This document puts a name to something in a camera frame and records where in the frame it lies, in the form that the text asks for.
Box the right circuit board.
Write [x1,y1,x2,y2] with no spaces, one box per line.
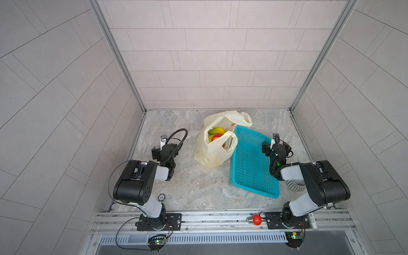
[285,232,304,249]

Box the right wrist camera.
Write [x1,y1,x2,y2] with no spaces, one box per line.
[271,133,280,150]

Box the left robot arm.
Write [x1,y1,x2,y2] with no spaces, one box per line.
[109,128,188,231]

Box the red emergency stop button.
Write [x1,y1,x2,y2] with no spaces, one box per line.
[247,215,262,226]

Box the aluminium mounting rail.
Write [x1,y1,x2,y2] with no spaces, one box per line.
[90,209,356,234]

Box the red apple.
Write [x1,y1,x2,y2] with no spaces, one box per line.
[212,133,222,141]

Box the grey corrugated hose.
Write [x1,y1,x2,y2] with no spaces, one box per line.
[285,180,307,192]

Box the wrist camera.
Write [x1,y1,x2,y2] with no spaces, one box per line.
[160,135,167,149]
[271,133,280,150]

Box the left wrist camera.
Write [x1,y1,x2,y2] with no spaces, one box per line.
[160,135,167,149]

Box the teal plastic basket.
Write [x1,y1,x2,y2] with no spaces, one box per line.
[229,126,280,199]

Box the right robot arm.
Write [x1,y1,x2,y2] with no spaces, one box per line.
[262,137,351,228]

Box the yellow banana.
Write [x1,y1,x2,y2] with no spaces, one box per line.
[208,127,225,136]

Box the left circuit board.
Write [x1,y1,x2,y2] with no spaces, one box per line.
[148,234,167,246]

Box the small black ring marker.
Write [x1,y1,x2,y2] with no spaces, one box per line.
[158,193,166,202]

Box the cream plastic bag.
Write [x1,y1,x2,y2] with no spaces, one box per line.
[193,110,252,168]

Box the circuit board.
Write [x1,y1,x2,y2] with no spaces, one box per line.
[285,232,304,249]
[148,234,167,246]

